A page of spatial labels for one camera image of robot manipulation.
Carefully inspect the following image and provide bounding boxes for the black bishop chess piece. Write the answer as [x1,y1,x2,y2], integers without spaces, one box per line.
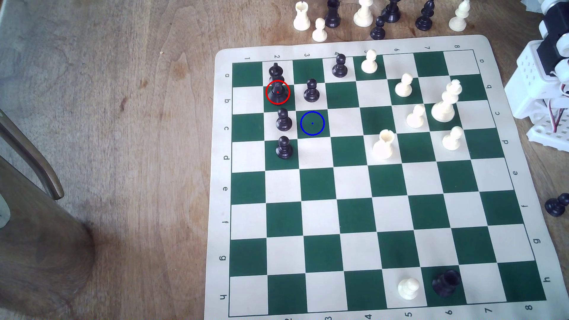
[268,63,290,105]
[415,0,435,32]

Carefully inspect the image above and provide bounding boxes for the black pawn chess piece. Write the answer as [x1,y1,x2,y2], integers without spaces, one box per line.
[276,136,294,160]
[370,16,386,41]
[276,108,293,132]
[332,53,349,78]
[545,193,569,217]
[303,79,321,103]

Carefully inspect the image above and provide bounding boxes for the green and white chess mat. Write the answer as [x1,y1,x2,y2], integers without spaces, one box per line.
[204,35,569,320]

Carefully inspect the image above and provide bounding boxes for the white rook chess piece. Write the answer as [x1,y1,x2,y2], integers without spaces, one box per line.
[372,129,396,160]
[293,1,311,32]

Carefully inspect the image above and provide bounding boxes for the white pawn chess piece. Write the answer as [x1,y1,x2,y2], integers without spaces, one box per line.
[311,18,328,43]
[406,104,426,129]
[397,278,420,300]
[395,73,413,98]
[442,126,464,151]
[361,49,378,74]

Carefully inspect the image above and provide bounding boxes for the tall black chess piece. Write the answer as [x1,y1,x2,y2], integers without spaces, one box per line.
[381,0,402,24]
[325,0,341,28]

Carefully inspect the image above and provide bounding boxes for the tall white chess piece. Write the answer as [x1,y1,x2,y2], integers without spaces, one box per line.
[353,0,374,28]

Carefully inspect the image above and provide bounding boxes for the white queen chess piece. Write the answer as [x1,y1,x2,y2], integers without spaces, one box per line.
[431,79,463,123]

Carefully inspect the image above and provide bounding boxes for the black rook chess piece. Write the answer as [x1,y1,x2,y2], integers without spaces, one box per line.
[431,270,461,297]

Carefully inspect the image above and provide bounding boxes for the white bishop chess piece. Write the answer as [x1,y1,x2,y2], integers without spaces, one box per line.
[448,0,471,33]

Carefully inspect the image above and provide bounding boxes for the wooden chair armrest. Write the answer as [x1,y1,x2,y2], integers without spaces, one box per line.
[0,109,65,201]

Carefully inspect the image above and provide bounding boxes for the dark wooden chair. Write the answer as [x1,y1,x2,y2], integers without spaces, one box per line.
[0,156,96,317]

